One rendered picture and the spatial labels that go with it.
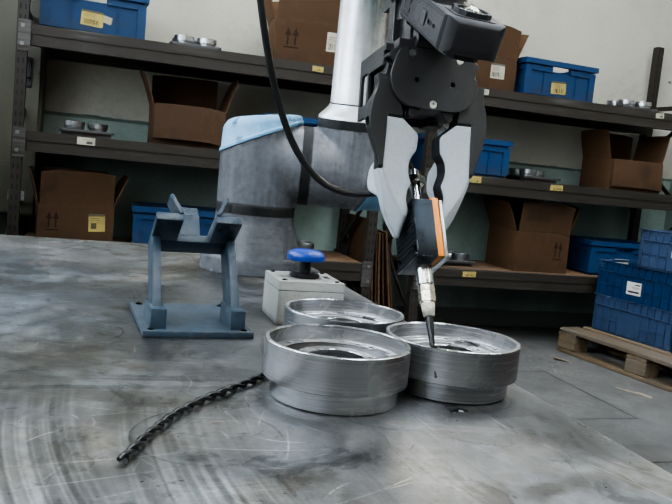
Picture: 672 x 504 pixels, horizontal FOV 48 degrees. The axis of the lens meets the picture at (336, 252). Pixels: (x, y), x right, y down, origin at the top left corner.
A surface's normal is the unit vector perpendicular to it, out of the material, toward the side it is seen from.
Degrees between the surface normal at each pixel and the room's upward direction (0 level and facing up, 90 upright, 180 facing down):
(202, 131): 83
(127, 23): 90
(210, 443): 0
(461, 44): 113
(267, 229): 72
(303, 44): 92
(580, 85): 90
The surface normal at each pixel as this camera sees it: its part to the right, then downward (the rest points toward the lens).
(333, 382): -0.04, 0.11
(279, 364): -0.73, 0.00
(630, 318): -0.90, -0.04
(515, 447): 0.10, -0.99
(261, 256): 0.31, -0.17
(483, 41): 0.17, 0.50
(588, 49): 0.29, 0.14
